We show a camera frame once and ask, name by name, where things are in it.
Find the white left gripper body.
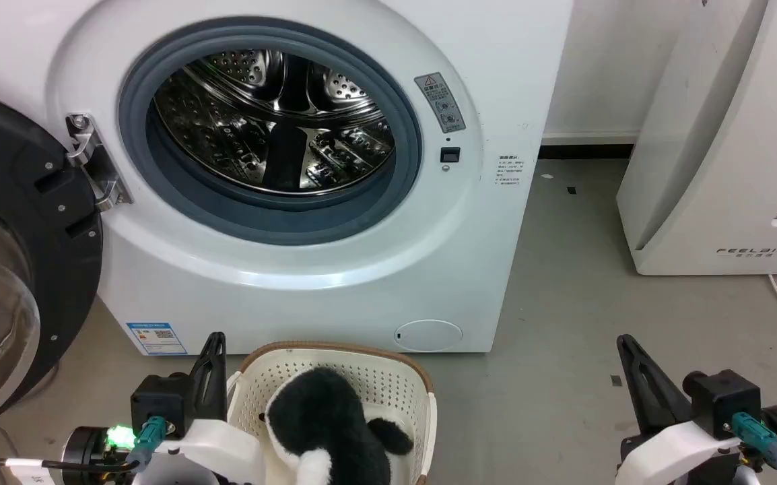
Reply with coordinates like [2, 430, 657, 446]
[134, 419, 267, 485]

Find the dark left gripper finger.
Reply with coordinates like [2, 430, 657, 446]
[189, 331, 228, 423]

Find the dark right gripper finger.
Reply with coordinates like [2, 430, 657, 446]
[616, 334, 693, 437]

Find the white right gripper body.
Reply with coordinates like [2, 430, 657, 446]
[615, 418, 743, 485]

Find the black and white plush toy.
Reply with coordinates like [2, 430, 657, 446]
[265, 366, 415, 485]

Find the black round washer door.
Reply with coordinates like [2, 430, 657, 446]
[0, 86, 104, 440]

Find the stainless steel washing machine drum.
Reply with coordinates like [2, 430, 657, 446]
[152, 49, 397, 197]

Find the blue energy label sticker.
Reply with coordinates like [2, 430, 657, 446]
[126, 322, 189, 356]

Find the white front-load washing machine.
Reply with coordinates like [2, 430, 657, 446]
[0, 0, 575, 356]

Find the white laundry basket brown rim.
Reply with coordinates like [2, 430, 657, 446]
[226, 341, 438, 485]

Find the grey rubber door gasket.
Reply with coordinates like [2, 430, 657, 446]
[118, 17, 423, 247]

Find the round white filter cover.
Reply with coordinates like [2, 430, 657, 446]
[393, 319, 464, 352]

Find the black baseboard strip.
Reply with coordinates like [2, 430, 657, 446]
[538, 143, 636, 160]

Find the metal door hinge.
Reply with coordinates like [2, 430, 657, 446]
[65, 113, 134, 212]

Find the white air purifier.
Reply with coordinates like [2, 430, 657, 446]
[616, 0, 777, 276]

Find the small printed text sticker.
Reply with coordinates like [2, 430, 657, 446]
[495, 154, 525, 187]

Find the teal plug left camera cable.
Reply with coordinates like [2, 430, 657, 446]
[0, 416, 168, 480]

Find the teal plug camera cable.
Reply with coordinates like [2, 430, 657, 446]
[731, 412, 777, 485]
[0, 416, 168, 480]

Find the teal plug right camera cable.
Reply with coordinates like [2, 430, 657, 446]
[731, 412, 777, 485]

